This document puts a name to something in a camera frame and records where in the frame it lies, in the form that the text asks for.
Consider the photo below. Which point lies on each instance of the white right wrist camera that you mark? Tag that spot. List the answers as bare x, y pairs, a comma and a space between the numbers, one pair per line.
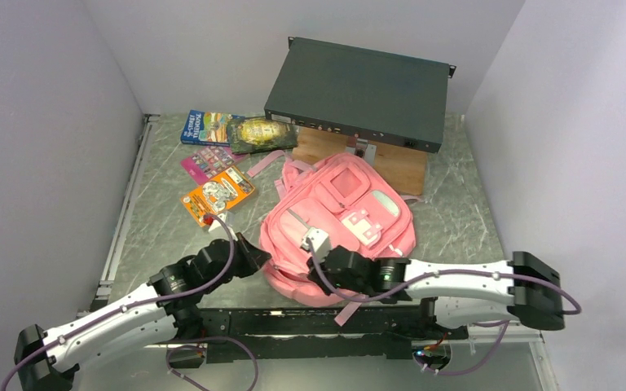
316, 242

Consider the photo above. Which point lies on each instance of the grey metal bracket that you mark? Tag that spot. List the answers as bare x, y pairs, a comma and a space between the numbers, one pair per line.
361, 148

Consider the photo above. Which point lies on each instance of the wooden support block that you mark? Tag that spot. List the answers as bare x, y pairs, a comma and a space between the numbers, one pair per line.
403, 168

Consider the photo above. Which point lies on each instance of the silver side rail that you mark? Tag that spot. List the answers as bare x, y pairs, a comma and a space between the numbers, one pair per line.
122, 227

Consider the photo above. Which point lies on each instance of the orange book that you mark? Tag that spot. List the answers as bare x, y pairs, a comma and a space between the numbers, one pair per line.
218, 195

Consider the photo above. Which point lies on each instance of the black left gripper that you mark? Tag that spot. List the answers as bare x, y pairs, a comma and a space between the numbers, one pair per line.
253, 256

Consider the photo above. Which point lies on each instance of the pink sticker card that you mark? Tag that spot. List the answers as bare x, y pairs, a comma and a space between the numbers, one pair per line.
209, 161

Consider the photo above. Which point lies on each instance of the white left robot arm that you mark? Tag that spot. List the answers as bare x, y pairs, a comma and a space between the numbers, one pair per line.
164, 309

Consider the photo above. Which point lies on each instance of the pink student backpack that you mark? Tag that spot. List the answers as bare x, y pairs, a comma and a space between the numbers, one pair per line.
343, 196

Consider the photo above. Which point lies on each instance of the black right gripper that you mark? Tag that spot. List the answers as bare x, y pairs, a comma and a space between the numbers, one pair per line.
311, 274

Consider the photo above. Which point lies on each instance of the dark green rack device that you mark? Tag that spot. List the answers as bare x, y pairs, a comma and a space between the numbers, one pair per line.
374, 95

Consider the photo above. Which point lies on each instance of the blue treehouse book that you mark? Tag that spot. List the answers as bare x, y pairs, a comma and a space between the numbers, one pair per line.
206, 128

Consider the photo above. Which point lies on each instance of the dark green yellow book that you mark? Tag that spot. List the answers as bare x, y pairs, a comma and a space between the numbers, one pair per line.
258, 134

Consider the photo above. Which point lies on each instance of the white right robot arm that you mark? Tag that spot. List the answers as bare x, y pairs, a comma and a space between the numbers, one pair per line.
523, 289

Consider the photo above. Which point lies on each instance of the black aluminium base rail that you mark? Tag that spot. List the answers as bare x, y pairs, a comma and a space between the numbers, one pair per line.
391, 331

